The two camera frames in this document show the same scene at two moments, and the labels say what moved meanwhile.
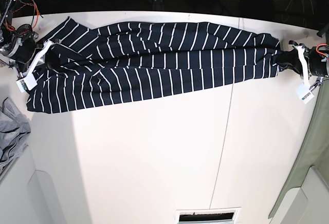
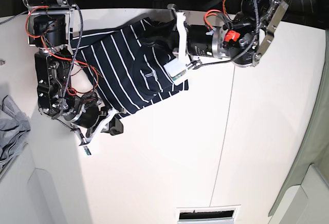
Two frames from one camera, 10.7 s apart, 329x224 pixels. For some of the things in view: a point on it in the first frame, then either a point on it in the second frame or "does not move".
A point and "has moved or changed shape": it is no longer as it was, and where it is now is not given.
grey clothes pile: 15,127 does not move
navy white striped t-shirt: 91,64 has moved or changed shape
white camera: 28,81 → 109,113
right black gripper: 289,59 → 202,40
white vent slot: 208,216 does not move
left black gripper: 23,53 → 88,117
